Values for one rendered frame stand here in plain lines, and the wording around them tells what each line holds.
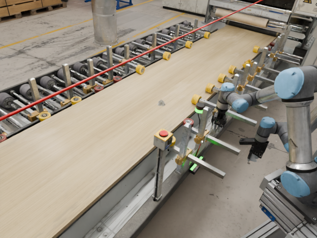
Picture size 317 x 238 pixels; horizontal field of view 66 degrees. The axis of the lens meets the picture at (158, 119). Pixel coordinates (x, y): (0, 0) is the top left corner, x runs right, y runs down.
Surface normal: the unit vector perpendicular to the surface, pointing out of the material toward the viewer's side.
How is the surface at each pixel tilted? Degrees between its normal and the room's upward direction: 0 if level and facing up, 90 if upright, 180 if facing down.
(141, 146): 0
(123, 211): 0
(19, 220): 0
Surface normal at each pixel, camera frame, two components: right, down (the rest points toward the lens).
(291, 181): -0.89, 0.32
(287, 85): -0.93, 0.06
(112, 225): 0.07, -0.79
